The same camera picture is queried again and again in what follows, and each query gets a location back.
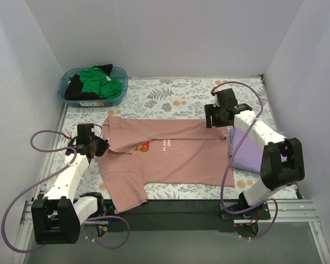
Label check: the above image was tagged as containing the pink t-shirt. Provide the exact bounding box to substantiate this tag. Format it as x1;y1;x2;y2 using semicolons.
97;116;234;213

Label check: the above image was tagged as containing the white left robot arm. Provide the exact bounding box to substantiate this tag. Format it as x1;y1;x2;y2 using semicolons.
31;123;109;245

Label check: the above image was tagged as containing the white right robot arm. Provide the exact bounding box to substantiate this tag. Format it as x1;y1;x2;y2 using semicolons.
205;86;305;219

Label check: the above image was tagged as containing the floral patterned table mat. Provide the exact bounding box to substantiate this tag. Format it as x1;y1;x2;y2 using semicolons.
44;78;297;199

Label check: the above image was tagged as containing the folded purple t-shirt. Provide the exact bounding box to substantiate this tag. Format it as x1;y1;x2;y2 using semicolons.
229;128;263;173

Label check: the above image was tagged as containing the black t-shirt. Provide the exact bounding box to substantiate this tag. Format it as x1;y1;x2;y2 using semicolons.
65;64;113;100

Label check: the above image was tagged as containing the green t-shirt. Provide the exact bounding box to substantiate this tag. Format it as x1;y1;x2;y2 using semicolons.
80;67;123;99

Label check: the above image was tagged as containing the blue plastic laundry basket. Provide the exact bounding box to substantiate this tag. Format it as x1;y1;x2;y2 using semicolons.
57;67;128;107

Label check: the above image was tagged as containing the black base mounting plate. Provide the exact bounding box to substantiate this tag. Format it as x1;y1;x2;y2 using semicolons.
105;199;271;234

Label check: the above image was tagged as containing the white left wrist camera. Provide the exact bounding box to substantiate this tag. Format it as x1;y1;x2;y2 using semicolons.
65;126;78;140

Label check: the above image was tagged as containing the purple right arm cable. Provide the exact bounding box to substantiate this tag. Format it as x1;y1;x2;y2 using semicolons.
211;81;279;240

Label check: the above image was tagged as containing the aluminium frame rail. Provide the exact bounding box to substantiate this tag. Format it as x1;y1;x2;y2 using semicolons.
12;199;330;263

